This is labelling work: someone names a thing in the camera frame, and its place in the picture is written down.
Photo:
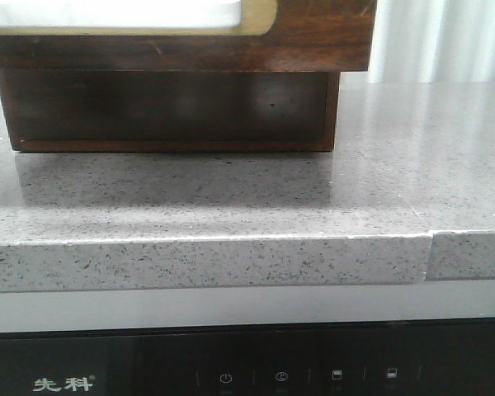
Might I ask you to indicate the white drawer pull handle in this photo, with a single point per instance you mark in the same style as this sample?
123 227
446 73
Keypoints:
158 14

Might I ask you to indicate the dark wooden drawer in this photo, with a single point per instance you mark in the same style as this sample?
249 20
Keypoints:
165 103
306 36

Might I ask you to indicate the black built-in appliance panel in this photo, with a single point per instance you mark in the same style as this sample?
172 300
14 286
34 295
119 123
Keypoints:
418 357

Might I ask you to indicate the dark wooden drawer cabinet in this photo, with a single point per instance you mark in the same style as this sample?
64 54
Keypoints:
332 115

